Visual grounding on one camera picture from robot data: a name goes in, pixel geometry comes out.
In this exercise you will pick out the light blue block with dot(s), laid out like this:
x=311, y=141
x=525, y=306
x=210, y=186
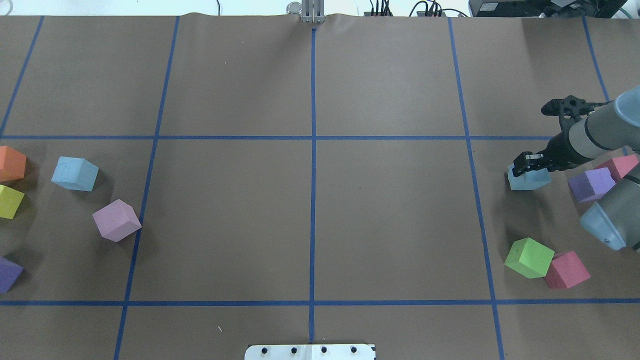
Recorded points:
x=529, y=181
x=75, y=174

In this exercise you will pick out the near purple block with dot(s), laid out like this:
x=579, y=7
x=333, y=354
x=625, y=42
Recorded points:
x=591, y=185

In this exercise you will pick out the near magenta block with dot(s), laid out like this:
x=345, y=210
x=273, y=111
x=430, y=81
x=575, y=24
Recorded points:
x=619, y=166

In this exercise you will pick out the green block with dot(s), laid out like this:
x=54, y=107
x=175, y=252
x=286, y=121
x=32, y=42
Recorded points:
x=529, y=258

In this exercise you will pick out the red pink block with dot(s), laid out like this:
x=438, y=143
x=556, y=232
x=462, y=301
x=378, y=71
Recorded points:
x=566, y=271

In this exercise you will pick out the far lilac block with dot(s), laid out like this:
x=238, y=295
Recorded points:
x=116, y=221

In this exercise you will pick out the far orange block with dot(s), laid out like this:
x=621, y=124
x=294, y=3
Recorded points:
x=12, y=164

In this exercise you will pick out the yellow block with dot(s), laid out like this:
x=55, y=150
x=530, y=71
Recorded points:
x=10, y=201

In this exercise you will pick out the far dark purple block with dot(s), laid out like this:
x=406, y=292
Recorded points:
x=9, y=273

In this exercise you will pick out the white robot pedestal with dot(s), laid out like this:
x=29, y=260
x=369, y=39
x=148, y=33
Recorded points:
x=340, y=351

